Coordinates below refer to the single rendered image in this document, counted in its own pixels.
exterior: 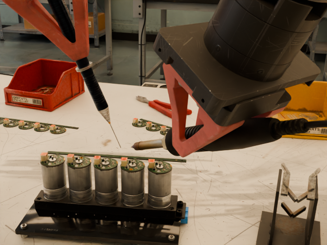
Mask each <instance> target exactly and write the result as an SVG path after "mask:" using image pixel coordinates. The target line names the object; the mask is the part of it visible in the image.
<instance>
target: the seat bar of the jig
mask: <svg viewBox="0 0 327 245"><path fill-rule="evenodd" d="M67 191H68V195H67V196H66V197H65V198H63V199H61V200H57V201H50V200H47V199H45V198H44V190H41V191H40V192H39V194H38V195H37V197H36V198H35V200H34V204H35V209H44V210H63V211H75V212H89V213H102V214H115V215H128V216H141V217H154V218H167V219H176V210H177V203H178V196H177V195H171V205H170V206H168V207H166V208H163V209H157V208H153V207H151V206H150V205H149V204H148V194H147V193H145V202H144V203H143V204H141V205H139V206H135V207H129V206H126V205H124V204H123V203H122V199H121V192H120V191H118V192H119V199H118V201H117V202H115V203H113V204H109V205H102V204H99V203H97V202H96V201H95V190H93V198H92V199H91V200H89V201H87V202H83V203H76V202H73V201H71V200H70V194H69V188H67Z"/></svg>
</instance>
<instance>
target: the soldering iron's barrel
mask: <svg viewBox="0 0 327 245"><path fill-rule="evenodd" d="M165 136H166V135H165ZM165 136H164V137H163V138H162V139H157V140H147V141H140V142H136V143H134V145H133V148H134V149H135V150H136V151H138V150H147V149H156V148H163V149H165V150H167V148H166V145H165Z"/></svg>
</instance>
